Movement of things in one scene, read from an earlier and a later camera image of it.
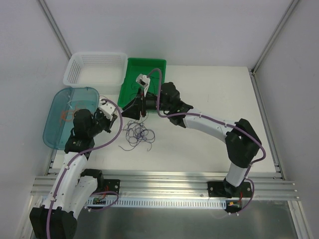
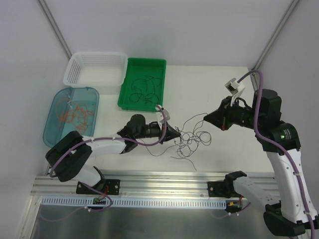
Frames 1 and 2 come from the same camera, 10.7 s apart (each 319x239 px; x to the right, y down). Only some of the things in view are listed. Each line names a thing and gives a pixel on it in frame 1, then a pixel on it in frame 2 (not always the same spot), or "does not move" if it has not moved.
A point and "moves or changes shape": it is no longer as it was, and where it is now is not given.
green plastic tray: (154, 68) does not move
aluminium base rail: (265, 184) does not move
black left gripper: (109, 122) → (164, 132)
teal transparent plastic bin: (59, 122) does not move
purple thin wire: (136, 132) moves or changes shape
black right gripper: (141, 107) → (226, 115)
